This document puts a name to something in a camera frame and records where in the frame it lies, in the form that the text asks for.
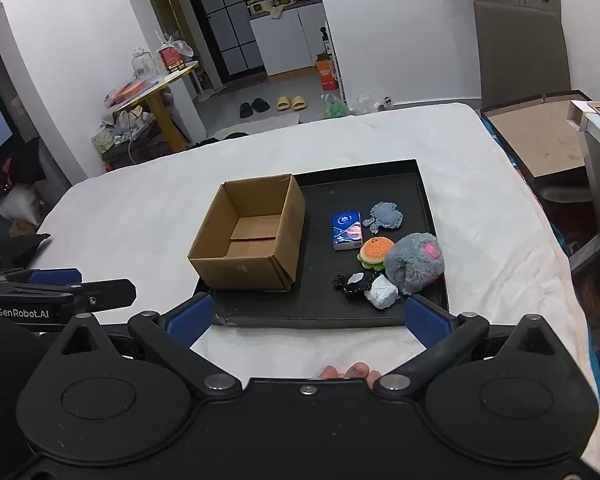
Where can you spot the burger plush toy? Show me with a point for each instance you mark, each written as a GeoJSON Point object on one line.
{"type": "Point", "coordinates": [375, 251]}

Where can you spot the green plastic bag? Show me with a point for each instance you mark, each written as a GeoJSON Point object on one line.
{"type": "Point", "coordinates": [336, 107]}

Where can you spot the flat brown cardboard lid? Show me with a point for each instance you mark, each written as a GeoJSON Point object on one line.
{"type": "Point", "coordinates": [540, 135]}

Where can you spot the black tray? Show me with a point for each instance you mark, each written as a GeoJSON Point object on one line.
{"type": "Point", "coordinates": [325, 305]}

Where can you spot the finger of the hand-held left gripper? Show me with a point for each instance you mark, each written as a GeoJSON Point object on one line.
{"type": "Point", "coordinates": [105, 294]}
{"type": "Point", "coordinates": [55, 276]}

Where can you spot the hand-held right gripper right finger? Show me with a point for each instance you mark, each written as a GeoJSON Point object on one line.
{"type": "Point", "coordinates": [426, 322]}

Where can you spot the blue tissue packet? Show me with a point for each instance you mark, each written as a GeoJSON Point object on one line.
{"type": "Point", "coordinates": [346, 231]}

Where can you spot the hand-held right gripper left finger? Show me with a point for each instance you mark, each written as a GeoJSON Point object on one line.
{"type": "Point", "coordinates": [190, 319]}

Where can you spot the small blue-grey plush toy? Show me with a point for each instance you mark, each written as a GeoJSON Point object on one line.
{"type": "Point", "coordinates": [386, 216]}

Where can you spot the grey chair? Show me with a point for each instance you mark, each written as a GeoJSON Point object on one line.
{"type": "Point", "coordinates": [522, 55]}

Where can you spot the black and white plush toy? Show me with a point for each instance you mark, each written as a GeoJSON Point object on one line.
{"type": "Point", "coordinates": [352, 284]}

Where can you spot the red canister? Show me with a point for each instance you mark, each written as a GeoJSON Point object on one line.
{"type": "Point", "coordinates": [171, 59]}

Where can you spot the grey fluffy plush toy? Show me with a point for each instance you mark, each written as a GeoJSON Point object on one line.
{"type": "Point", "coordinates": [412, 262]}

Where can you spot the clear plastic bag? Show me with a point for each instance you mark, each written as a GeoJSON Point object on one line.
{"type": "Point", "coordinates": [365, 104]}

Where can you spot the white cabinet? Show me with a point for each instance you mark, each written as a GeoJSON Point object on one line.
{"type": "Point", "coordinates": [285, 40]}

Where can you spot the person's right hand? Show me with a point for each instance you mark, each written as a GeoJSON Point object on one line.
{"type": "Point", "coordinates": [351, 371]}

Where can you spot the black slipper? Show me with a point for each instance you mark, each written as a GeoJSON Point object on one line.
{"type": "Point", "coordinates": [245, 110]}
{"type": "Point", "coordinates": [261, 105]}

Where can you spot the grey doormat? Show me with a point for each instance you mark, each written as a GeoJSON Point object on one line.
{"type": "Point", "coordinates": [265, 125]}

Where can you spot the white side table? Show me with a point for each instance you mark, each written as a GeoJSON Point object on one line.
{"type": "Point", "coordinates": [597, 140]}

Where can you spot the pile of clutter under table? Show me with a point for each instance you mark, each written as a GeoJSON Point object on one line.
{"type": "Point", "coordinates": [122, 132]}

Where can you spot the cluttered wooden shelf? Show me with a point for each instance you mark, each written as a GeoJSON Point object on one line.
{"type": "Point", "coordinates": [160, 105]}

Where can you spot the glass jar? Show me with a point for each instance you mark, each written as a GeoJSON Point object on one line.
{"type": "Point", "coordinates": [144, 66]}

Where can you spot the orange carton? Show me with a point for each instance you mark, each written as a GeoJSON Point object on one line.
{"type": "Point", "coordinates": [326, 74]}

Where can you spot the white soft packet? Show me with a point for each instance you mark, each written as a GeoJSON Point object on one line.
{"type": "Point", "coordinates": [383, 292]}

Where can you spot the yellow slipper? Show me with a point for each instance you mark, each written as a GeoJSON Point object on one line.
{"type": "Point", "coordinates": [283, 104]}
{"type": "Point", "coordinates": [299, 103]}

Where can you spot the brown cardboard box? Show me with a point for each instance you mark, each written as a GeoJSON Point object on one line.
{"type": "Point", "coordinates": [260, 220]}

